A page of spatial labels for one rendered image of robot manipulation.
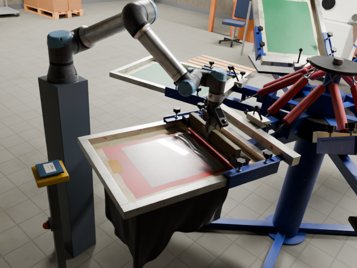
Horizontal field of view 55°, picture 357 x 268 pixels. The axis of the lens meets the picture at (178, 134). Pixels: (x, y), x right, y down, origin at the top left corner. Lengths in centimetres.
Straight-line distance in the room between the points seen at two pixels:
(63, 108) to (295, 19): 211
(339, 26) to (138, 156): 476
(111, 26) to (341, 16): 476
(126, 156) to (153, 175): 19
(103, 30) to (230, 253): 169
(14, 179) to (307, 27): 276
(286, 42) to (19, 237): 247
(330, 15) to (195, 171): 486
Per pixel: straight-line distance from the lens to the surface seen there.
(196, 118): 183
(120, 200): 136
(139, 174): 154
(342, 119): 196
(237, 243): 264
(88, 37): 185
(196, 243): 258
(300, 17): 324
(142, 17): 156
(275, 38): 298
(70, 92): 183
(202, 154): 171
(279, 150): 173
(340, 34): 599
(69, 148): 196
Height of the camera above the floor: 188
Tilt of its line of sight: 30 degrees down
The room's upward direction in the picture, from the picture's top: 5 degrees clockwise
